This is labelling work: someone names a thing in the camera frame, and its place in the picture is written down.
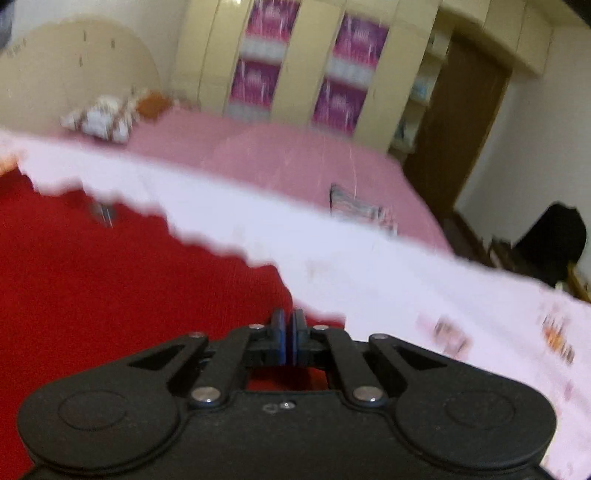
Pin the cream wardrobe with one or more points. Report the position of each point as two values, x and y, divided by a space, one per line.
210 38

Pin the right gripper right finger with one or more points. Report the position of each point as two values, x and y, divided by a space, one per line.
456 415

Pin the cream wooden headboard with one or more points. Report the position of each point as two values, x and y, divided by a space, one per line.
58 67

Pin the black bag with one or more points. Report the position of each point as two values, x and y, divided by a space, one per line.
555 241

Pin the corner wall shelf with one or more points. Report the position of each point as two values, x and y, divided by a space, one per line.
433 62

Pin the upper left pink poster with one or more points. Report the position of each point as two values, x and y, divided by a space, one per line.
268 30

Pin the floral white bedsheet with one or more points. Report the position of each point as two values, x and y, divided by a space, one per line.
375 282

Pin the lower right pink poster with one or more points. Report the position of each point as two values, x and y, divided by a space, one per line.
338 107

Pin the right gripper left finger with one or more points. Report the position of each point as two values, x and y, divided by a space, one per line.
118 414

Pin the red embellished sweater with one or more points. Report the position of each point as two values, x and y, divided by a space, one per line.
77 294

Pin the brown wooden door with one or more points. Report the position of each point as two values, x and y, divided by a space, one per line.
463 108

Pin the pink bed cover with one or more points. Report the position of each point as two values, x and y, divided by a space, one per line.
296 162

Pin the white patterned pillow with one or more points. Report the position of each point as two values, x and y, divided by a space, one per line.
108 118

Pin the upper right pink poster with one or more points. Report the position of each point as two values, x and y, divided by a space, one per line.
357 51

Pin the lower left pink poster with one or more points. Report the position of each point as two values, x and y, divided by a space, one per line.
252 90

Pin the orange patterned pillow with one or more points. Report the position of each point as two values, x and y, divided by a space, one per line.
151 105

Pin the pink poster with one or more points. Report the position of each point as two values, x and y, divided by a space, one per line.
338 107
252 90
357 51
268 30

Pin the striped folded garment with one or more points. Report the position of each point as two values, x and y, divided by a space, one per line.
346 206

